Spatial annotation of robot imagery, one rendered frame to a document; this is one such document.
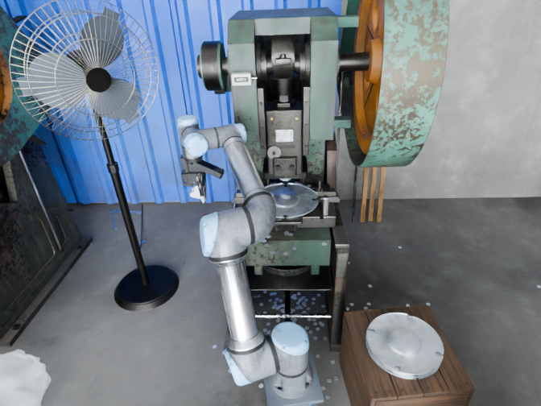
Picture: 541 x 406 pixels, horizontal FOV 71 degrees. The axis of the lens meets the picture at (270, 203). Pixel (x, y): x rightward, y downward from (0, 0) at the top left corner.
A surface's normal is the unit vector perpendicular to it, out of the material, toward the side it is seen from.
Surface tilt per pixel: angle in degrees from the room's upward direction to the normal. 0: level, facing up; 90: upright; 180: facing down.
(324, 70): 90
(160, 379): 0
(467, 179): 90
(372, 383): 0
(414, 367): 0
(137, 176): 90
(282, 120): 90
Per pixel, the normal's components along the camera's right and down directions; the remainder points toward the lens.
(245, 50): -0.04, 0.53
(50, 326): -0.04, -0.85
